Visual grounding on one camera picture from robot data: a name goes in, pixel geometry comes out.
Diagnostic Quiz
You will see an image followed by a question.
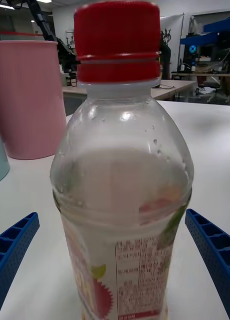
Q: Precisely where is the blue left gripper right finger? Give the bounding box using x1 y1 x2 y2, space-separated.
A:
185 208 230 320

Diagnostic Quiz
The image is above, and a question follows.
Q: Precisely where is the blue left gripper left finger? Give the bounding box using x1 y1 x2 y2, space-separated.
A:
0 211 40 320

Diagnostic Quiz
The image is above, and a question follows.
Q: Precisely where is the clear bottle with red cap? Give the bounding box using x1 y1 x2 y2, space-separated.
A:
49 0 195 320

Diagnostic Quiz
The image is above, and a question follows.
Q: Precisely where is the pink plastic bin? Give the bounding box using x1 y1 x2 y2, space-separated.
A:
0 40 68 160

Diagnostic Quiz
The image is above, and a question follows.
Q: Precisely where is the office chair with star base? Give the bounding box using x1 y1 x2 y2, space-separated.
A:
196 81 230 104

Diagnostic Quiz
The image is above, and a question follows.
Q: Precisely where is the pale wooden desk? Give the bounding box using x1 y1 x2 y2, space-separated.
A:
62 79 197 101

